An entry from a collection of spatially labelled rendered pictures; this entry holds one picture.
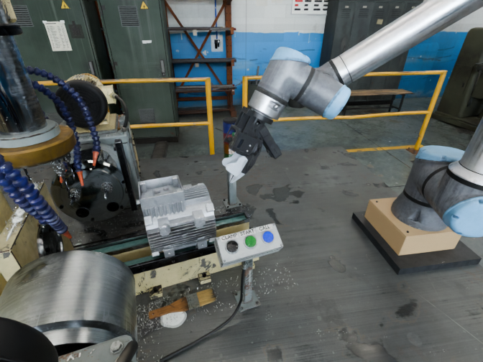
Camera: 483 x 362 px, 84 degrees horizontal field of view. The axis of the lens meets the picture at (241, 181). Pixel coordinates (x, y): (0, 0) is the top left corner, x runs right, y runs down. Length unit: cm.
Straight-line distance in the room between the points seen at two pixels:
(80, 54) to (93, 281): 362
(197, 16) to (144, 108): 234
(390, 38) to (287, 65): 30
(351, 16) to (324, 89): 523
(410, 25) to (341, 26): 498
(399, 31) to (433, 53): 677
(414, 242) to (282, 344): 59
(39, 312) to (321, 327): 69
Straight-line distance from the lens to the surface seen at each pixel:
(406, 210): 115
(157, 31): 383
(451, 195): 95
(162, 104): 396
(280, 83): 70
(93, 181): 105
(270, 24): 588
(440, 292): 115
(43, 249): 87
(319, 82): 71
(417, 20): 89
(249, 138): 71
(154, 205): 79
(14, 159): 71
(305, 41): 611
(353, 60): 86
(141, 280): 95
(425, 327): 103
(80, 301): 57
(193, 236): 83
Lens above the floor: 156
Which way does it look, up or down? 31 degrees down
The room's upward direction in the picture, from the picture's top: straight up
